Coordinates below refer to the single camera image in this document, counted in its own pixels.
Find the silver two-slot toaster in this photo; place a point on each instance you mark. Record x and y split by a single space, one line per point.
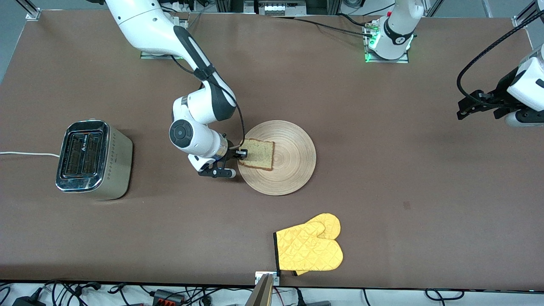
119 165

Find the small metal edge bracket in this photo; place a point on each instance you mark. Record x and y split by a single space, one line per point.
259 278

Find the wooden bar at table edge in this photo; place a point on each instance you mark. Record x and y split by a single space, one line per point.
261 295

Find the yellow quilted oven mitt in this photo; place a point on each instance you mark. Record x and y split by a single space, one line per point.
306 250

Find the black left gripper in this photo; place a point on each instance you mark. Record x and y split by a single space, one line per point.
500 96

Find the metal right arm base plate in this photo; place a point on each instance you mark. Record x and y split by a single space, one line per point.
148 56

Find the round light wooden plate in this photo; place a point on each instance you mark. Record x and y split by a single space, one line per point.
293 170

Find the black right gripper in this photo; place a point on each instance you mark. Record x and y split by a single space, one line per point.
232 152

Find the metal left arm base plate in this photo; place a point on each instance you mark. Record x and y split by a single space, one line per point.
403 60

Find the white power strip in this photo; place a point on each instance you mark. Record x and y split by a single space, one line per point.
276 8

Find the aluminium frame corner post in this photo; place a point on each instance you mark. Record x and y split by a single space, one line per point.
519 21
34 15

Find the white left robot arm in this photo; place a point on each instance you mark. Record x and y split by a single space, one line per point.
397 29

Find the black power adapter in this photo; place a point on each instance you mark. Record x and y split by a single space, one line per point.
27 302

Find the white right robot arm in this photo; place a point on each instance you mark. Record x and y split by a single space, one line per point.
144 25

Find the slice of brown-crust bread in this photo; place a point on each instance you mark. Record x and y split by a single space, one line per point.
259 155

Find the red and black connector block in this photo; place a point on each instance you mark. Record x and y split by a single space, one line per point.
168 296

